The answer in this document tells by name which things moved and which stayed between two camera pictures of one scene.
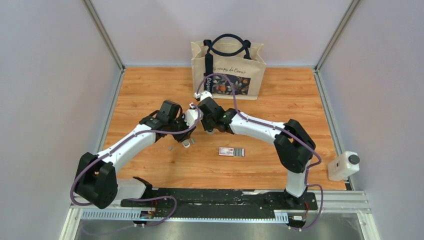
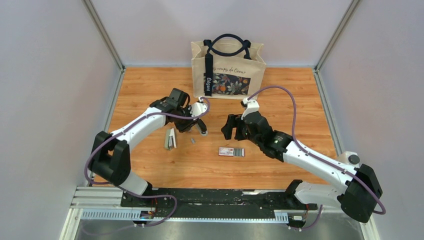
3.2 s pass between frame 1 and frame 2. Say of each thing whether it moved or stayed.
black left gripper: moved
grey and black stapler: moved
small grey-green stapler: moved
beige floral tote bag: stayed
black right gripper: moved
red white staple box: stayed
